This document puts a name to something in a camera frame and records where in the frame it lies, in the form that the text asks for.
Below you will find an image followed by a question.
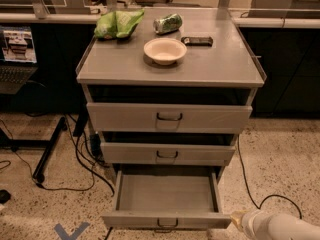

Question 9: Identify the grey drawer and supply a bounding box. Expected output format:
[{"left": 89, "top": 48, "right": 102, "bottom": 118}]
[
  {"left": 101, "top": 142, "right": 235, "bottom": 166},
  {"left": 102, "top": 166, "right": 231, "bottom": 231},
  {"left": 87, "top": 102, "right": 252, "bottom": 133}
]

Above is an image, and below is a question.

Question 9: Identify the black cable left floor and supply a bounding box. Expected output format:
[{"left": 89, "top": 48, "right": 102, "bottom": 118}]
[{"left": 0, "top": 113, "right": 116, "bottom": 196}]

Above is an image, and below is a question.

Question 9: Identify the black object floor edge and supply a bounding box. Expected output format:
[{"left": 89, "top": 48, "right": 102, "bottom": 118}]
[{"left": 0, "top": 189, "right": 11, "bottom": 204}]

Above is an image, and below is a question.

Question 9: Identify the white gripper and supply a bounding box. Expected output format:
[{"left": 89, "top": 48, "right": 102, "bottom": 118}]
[{"left": 230, "top": 210, "right": 267, "bottom": 240}]

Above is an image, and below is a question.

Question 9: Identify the black cable right floor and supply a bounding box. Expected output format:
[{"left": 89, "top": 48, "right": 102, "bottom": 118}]
[{"left": 236, "top": 136, "right": 303, "bottom": 220}]

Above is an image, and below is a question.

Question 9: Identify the white bowl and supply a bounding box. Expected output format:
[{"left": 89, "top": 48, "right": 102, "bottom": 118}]
[{"left": 144, "top": 38, "right": 187, "bottom": 65}]

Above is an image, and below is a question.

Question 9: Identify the green soda can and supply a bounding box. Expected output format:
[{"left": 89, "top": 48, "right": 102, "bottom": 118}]
[{"left": 153, "top": 13, "right": 182, "bottom": 35}]

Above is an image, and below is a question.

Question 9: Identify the grey bottom drawer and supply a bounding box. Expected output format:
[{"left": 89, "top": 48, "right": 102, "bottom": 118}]
[{"left": 102, "top": 166, "right": 231, "bottom": 231}]

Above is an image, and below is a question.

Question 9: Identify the black cable floor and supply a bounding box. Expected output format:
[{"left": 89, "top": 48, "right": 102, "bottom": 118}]
[
  {"left": 236, "top": 136, "right": 303, "bottom": 220},
  {"left": 0, "top": 113, "right": 116, "bottom": 196}
]

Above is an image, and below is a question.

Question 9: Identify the grey metal drawer cabinet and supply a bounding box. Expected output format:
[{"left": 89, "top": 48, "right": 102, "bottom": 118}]
[{"left": 75, "top": 6, "right": 268, "bottom": 185}]

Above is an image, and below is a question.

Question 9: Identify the black desk leg stand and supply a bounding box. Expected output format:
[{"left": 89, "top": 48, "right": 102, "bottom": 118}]
[{"left": 0, "top": 117, "right": 67, "bottom": 184}]

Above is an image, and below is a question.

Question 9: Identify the black snack bar wrapper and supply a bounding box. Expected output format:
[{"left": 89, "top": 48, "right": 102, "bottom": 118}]
[{"left": 181, "top": 37, "right": 213, "bottom": 47}]

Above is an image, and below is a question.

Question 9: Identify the grey top drawer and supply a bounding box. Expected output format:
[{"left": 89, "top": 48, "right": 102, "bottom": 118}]
[{"left": 87, "top": 102, "right": 252, "bottom": 133}]

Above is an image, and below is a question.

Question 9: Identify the grey middle drawer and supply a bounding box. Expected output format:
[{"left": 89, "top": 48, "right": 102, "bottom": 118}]
[{"left": 101, "top": 142, "right": 235, "bottom": 166}]

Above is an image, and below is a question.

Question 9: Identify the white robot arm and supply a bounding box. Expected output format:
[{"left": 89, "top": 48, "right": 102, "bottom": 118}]
[{"left": 230, "top": 210, "right": 320, "bottom": 240}]

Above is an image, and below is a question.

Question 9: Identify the blue tape floor marker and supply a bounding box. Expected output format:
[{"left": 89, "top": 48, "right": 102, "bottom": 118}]
[{"left": 54, "top": 221, "right": 91, "bottom": 240}]

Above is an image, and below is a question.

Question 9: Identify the open laptop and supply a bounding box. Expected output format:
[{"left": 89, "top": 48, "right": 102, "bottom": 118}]
[{"left": 0, "top": 25, "right": 38, "bottom": 95}]

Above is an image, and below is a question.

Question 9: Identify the green chip bag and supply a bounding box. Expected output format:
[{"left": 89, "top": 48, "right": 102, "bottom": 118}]
[{"left": 94, "top": 9, "right": 144, "bottom": 40}]

